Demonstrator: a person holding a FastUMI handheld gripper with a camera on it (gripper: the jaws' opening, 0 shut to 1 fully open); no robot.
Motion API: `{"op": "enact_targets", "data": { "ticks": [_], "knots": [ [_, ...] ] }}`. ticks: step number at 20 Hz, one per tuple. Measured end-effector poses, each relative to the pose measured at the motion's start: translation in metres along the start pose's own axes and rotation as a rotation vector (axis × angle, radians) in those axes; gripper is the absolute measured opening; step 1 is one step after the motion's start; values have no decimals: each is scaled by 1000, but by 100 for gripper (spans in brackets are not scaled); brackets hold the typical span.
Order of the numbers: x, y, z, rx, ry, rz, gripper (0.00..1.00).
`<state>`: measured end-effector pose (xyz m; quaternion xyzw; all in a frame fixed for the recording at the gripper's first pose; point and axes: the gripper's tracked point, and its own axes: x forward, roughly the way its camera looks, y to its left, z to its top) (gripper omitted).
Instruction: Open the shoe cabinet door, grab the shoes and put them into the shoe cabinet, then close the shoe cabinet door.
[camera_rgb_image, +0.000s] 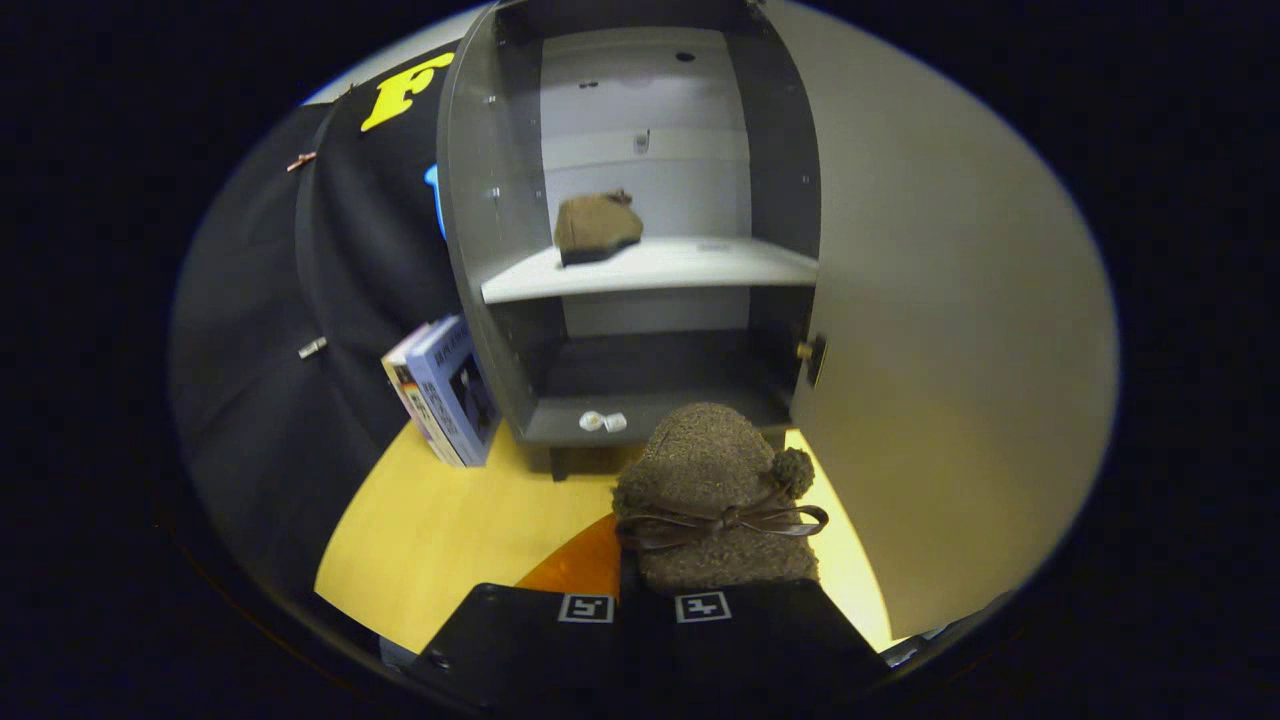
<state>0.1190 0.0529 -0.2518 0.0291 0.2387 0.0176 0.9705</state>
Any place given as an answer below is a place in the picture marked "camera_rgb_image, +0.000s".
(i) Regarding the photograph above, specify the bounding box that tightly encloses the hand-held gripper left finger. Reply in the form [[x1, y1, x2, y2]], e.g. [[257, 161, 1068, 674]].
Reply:
[[410, 513, 622, 703]]

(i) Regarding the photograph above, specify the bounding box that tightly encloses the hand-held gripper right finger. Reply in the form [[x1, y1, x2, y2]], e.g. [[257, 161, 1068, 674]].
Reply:
[[621, 578, 893, 707]]

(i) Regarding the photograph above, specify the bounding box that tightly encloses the brown fuzzy shoe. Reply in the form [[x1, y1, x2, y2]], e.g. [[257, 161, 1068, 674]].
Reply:
[[612, 402, 831, 597], [553, 190, 644, 267]]

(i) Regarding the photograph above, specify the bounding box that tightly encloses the beige shoe cabinet door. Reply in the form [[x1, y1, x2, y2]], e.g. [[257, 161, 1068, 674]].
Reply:
[[762, 0, 1119, 641]]

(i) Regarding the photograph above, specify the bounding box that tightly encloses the grey shoe cabinet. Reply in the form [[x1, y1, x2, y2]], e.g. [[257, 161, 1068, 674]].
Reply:
[[437, 0, 823, 483]]

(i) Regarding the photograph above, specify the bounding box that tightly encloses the blue book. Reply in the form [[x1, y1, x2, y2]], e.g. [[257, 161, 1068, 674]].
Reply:
[[405, 315, 501, 469]]

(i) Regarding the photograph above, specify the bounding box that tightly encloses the white book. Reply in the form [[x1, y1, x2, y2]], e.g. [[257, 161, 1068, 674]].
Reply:
[[380, 320, 463, 469]]

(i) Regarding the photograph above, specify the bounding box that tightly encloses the black backdrop cloth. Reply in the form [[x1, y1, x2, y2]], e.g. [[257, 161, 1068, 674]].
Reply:
[[170, 50, 521, 601]]

